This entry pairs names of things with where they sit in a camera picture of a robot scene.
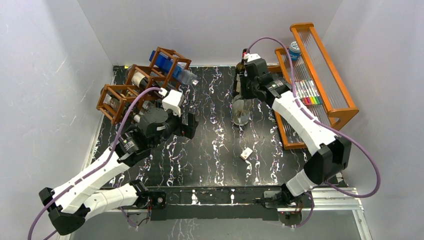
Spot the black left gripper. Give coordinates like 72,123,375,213
150,99,198,150

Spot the clear glass corked bottle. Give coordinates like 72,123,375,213
231,94,253,126

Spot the blue labelled plastic bottle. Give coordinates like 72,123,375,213
149,50,200,87

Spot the dark green wine bottle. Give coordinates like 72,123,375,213
233,48,248,96

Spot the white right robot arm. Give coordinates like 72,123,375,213
239,53,352,207

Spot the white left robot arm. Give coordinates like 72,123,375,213
39,107,199,236

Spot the brown wooden wine rack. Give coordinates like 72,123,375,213
96,47,198,111

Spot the gold-capped red wine bottle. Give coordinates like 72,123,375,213
130,71,171,99

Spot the silver-capped dark wine bottle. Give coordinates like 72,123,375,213
97,93,135,125

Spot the blue lidded small jar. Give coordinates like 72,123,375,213
288,41,301,61

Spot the row of coloured markers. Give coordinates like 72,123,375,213
295,78,324,106

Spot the orange wooden display shelf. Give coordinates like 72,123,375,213
268,22,359,130

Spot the small white box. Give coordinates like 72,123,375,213
240,147,253,161

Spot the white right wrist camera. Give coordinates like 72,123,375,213
242,51,261,64

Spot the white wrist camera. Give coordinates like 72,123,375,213
242,51,261,64
158,87,185,117

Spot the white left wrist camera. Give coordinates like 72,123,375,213
158,87,185,117

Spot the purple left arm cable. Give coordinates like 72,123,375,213
27,86,168,240

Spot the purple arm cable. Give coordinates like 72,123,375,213
243,37,382,229
27,86,168,240

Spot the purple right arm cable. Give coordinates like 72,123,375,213
243,37,382,229

